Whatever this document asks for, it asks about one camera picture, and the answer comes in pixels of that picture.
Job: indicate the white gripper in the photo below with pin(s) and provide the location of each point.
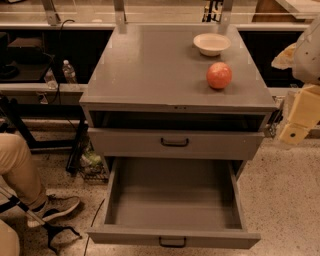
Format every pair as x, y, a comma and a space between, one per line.
308, 58

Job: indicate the red apple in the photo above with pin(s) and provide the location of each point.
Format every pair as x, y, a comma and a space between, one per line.
219, 75

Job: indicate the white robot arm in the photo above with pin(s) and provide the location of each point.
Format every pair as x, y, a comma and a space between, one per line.
303, 57

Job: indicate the grey drawer cabinet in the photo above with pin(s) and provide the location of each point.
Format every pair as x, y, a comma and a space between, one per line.
153, 77

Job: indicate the open grey drawer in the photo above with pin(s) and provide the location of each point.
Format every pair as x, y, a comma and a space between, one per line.
173, 198

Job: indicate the closed grey drawer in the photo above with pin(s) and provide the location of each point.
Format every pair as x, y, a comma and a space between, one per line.
202, 144

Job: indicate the white bowl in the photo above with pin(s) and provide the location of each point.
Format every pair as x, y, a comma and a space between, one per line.
211, 44

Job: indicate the clear water bottle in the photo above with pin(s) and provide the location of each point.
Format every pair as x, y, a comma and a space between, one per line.
69, 72

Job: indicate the small clear bottle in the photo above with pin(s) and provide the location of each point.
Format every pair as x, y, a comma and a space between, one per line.
50, 80

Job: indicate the grey sneaker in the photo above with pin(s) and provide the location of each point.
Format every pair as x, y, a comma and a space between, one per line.
49, 207

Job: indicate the person leg khaki trousers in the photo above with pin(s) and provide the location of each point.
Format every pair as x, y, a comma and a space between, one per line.
19, 171

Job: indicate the black chair base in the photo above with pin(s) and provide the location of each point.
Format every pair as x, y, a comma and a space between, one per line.
52, 231

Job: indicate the black drawer handle upper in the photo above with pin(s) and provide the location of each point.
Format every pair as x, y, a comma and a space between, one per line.
174, 143

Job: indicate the black drawer handle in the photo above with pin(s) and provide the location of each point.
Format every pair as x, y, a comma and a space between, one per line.
174, 143
172, 242

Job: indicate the black drawer handle lower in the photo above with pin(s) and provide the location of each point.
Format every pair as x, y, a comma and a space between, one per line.
172, 242

